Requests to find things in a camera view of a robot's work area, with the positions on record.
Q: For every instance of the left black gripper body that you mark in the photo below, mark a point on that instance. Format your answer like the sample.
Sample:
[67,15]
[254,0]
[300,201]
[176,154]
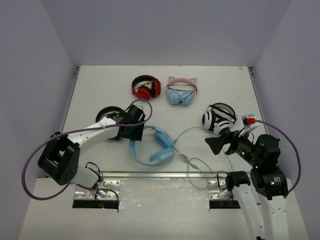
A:
[135,135]

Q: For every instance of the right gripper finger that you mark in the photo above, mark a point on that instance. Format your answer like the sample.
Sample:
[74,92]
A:
[223,139]
[217,148]

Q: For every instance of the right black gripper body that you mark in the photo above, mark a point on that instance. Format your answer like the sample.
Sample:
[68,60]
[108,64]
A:
[239,145]

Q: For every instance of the light blue headphones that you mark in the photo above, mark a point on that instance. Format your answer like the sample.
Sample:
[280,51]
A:
[156,149]

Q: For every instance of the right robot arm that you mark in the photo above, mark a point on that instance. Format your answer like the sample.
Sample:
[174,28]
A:
[262,193]

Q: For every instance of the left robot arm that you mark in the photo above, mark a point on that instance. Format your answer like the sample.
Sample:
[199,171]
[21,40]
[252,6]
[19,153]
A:
[60,157]

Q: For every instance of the white black headphones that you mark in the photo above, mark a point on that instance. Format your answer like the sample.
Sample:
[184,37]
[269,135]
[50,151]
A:
[218,118]

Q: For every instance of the red headphones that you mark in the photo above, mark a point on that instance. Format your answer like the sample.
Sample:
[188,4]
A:
[146,87]

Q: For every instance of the pink blue cat-ear headphones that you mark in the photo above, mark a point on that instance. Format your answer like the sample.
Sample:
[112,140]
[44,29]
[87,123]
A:
[181,91]

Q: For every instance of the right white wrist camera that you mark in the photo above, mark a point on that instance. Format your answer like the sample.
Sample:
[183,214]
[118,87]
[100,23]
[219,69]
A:
[249,123]

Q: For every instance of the metal rail bracket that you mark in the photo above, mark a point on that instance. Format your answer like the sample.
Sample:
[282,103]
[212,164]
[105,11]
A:
[107,187]

